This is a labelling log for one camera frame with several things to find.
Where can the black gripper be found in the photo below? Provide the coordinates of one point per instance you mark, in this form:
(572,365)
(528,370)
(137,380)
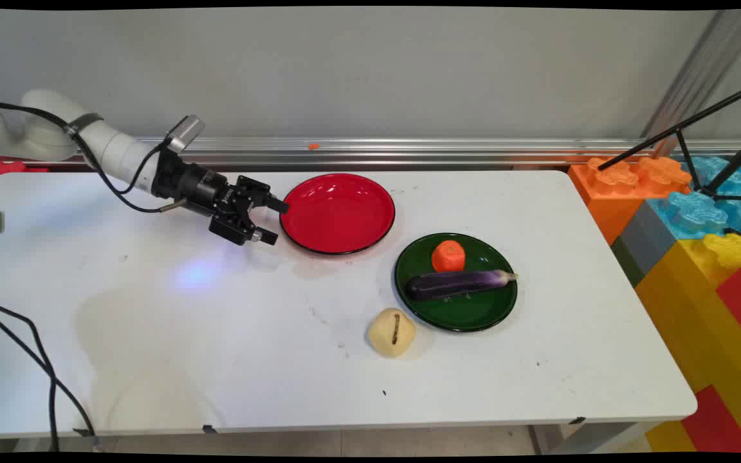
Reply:
(197,186)

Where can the orange toy fruit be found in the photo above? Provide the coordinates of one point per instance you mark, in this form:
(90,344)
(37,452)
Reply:
(448,256)

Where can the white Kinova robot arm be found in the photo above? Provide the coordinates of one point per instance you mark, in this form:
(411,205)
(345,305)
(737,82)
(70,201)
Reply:
(42,132)

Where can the red plate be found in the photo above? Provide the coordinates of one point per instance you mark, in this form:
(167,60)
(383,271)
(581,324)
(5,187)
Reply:
(338,215)

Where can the beige toy potato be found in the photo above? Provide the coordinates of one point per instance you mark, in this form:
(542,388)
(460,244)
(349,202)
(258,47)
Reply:
(391,332)

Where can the purple toy eggplant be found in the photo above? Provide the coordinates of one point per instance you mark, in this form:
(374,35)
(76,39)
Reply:
(454,283)

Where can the green plate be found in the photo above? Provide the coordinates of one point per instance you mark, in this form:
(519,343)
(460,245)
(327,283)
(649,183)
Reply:
(467,308)

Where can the red plastic object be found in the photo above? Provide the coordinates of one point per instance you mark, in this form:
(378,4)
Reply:
(0,170)

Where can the orange building block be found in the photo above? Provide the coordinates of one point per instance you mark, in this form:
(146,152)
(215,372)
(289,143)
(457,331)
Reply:
(615,193)

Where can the dark green building block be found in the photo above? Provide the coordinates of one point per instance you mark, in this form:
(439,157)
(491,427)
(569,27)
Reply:
(626,262)

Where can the gray building block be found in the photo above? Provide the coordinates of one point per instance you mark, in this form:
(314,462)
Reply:
(644,241)

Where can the white table leg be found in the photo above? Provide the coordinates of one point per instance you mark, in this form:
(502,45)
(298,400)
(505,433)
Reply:
(576,437)

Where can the black tripod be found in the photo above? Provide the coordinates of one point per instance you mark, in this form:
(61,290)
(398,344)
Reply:
(686,125)

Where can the blue building block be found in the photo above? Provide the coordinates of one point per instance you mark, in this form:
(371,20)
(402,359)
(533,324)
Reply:
(698,212)

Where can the large yellow building block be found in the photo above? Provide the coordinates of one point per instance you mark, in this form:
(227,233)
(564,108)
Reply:
(692,321)

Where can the small yellow building block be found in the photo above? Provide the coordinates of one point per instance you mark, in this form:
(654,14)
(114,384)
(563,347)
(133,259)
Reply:
(669,440)

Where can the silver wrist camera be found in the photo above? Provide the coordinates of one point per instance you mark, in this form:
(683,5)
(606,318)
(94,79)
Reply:
(185,132)

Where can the horizontal aluminium rail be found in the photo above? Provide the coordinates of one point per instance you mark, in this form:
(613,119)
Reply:
(473,153)

